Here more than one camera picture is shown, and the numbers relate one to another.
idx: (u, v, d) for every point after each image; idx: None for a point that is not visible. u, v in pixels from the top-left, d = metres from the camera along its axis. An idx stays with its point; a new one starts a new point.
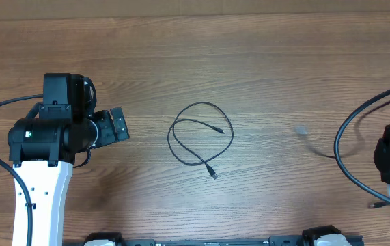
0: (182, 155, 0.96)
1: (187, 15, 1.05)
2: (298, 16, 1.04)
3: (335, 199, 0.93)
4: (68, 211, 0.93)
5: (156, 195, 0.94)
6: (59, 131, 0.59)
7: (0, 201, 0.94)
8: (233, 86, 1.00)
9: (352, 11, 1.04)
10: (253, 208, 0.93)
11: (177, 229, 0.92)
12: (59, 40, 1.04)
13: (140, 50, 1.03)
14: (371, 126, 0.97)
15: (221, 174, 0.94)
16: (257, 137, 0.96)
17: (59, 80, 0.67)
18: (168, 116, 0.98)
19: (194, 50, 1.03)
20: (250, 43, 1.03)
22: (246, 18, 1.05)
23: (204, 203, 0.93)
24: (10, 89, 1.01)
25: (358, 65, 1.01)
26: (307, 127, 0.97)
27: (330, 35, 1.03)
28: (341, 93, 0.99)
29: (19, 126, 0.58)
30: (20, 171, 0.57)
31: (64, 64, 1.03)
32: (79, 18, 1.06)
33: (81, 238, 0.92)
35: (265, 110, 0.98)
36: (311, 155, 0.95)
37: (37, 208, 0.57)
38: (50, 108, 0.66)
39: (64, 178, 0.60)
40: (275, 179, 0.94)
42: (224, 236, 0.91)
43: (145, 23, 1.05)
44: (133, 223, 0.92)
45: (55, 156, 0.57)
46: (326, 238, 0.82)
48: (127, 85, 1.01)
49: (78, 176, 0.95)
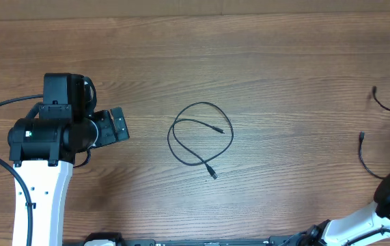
0: (182, 155, 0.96)
1: (187, 16, 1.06)
2: (298, 16, 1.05)
3: (335, 199, 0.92)
4: (68, 211, 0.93)
5: (156, 195, 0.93)
6: (59, 131, 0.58)
7: (0, 201, 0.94)
8: (233, 86, 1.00)
9: (352, 11, 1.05)
10: (253, 208, 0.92)
11: (177, 229, 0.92)
12: (60, 41, 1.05)
13: (140, 50, 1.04)
14: (372, 126, 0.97)
15: (221, 174, 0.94)
16: (257, 137, 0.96)
17: (59, 80, 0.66)
18: (168, 116, 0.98)
19: (194, 50, 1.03)
20: (250, 43, 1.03)
22: (246, 18, 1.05)
23: (204, 203, 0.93)
24: (11, 89, 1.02)
25: (357, 65, 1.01)
26: (307, 127, 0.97)
27: (330, 35, 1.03)
28: (341, 92, 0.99)
29: (19, 125, 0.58)
30: (20, 171, 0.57)
31: (65, 65, 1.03)
32: (80, 18, 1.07)
33: (81, 238, 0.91)
35: (265, 109, 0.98)
36: (312, 155, 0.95)
37: (37, 207, 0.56)
38: (50, 108, 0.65)
39: (64, 178, 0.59)
40: (275, 179, 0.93)
42: (224, 236, 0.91)
43: (145, 23, 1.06)
44: (133, 223, 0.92)
45: (55, 156, 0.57)
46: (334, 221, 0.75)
48: (127, 85, 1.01)
49: (78, 177, 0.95)
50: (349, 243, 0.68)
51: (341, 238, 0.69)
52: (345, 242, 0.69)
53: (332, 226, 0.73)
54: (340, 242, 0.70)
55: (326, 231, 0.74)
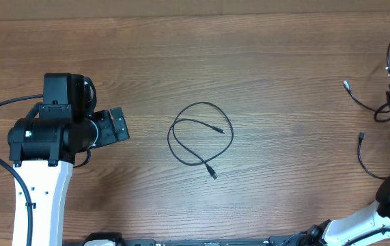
0: (182, 155, 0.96)
1: (187, 16, 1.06)
2: (298, 16, 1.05)
3: (335, 199, 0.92)
4: (68, 211, 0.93)
5: (156, 195, 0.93)
6: (59, 131, 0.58)
7: (0, 201, 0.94)
8: (233, 86, 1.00)
9: (352, 11, 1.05)
10: (253, 208, 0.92)
11: (178, 229, 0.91)
12: (60, 41, 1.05)
13: (140, 50, 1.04)
14: (372, 126, 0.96)
15: (222, 174, 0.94)
16: (257, 137, 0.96)
17: (59, 81, 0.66)
18: (168, 116, 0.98)
19: (194, 50, 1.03)
20: (250, 42, 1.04)
22: (246, 18, 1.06)
23: (204, 203, 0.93)
24: (11, 89, 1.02)
25: (357, 65, 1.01)
26: (307, 127, 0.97)
27: (330, 35, 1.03)
28: (341, 92, 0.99)
29: (20, 125, 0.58)
30: (20, 171, 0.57)
31: (65, 65, 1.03)
32: (80, 18, 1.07)
33: (81, 238, 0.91)
35: (265, 109, 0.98)
36: (312, 155, 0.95)
37: (37, 207, 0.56)
38: (50, 108, 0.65)
39: (64, 178, 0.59)
40: (275, 179, 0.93)
42: (225, 236, 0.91)
43: (145, 23, 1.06)
44: (132, 223, 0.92)
45: (55, 156, 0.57)
46: (335, 221, 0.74)
48: (127, 85, 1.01)
49: (78, 176, 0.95)
50: (350, 243, 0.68)
51: (341, 238, 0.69)
52: (345, 242, 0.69)
53: (333, 226, 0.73)
54: (340, 242, 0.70)
55: (326, 231, 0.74)
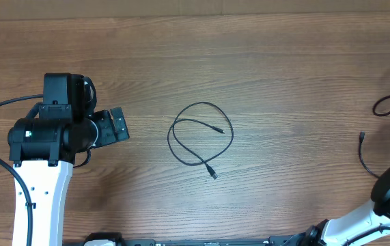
0: (182, 155, 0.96)
1: (188, 16, 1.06)
2: (298, 16, 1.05)
3: (335, 199, 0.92)
4: (68, 211, 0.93)
5: (156, 195, 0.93)
6: (59, 131, 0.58)
7: (0, 201, 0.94)
8: (233, 86, 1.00)
9: (352, 11, 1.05)
10: (253, 208, 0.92)
11: (177, 229, 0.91)
12: (60, 41, 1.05)
13: (140, 50, 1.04)
14: (371, 126, 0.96)
15: (222, 174, 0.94)
16: (257, 137, 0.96)
17: (59, 81, 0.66)
18: (168, 116, 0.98)
19: (194, 50, 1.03)
20: (250, 42, 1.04)
22: (247, 18, 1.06)
23: (204, 203, 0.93)
24: (11, 89, 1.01)
25: (357, 65, 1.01)
26: (307, 127, 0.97)
27: (330, 35, 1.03)
28: (341, 92, 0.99)
29: (20, 125, 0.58)
30: (20, 171, 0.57)
31: (65, 65, 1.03)
32: (80, 18, 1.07)
33: (81, 238, 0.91)
35: (265, 109, 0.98)
36: (312, 155, 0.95)
37: (37, 207, 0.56)
38: (50, 108, 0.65)
39: (64, 178, 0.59)
40: (275, 179, 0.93)
42: (225, 236, 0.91)
43: (145, 23, 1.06)
44: (132, 223, 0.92)
45: (55, 156, 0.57)
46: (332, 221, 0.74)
48: (127, 85, 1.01)
49: (78, 176, 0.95)
50: (348, 243, 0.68)
51: (340, 238, 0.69)
52: (344, 242, 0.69)
53: (332, 226, 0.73)
54: (339, 242, 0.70)
55: (325, 231, 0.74)
